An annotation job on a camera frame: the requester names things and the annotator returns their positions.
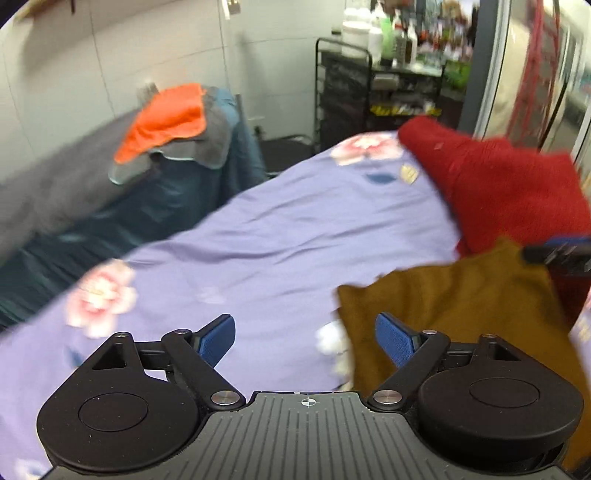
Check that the black shelf rack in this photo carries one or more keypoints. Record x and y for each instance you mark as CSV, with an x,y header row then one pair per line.
x,y
369,101

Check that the purple floral bed sheet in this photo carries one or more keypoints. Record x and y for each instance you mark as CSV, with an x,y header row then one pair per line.
x,y
258,249

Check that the brown knit garment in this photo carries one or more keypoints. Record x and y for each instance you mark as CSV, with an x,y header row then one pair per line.
x,y
452,314

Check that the teal duvet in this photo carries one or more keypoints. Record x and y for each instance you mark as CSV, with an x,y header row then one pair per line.
x,y
152,203

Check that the grey cloth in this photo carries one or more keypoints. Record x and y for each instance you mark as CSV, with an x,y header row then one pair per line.
x,y
210,138

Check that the orange cloth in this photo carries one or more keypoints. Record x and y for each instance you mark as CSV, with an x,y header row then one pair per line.
x,y
166,122

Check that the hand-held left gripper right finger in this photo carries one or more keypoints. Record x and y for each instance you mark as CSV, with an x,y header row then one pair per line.
x,y
395,340

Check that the row of bottles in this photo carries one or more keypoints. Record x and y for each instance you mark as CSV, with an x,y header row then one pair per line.
x,y
415,32

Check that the grey blanket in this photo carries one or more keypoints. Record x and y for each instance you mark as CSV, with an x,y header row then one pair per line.
x,y
60,184

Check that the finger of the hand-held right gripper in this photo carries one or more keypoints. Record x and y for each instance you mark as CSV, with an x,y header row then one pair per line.
x,y
561,256

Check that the red knit garment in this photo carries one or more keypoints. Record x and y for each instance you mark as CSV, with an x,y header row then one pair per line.
x,y
498,189

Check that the white jar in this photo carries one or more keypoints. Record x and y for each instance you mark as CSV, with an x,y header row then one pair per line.
x,y
355,39

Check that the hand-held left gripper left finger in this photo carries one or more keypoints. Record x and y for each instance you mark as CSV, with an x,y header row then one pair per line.
x,y
216,339

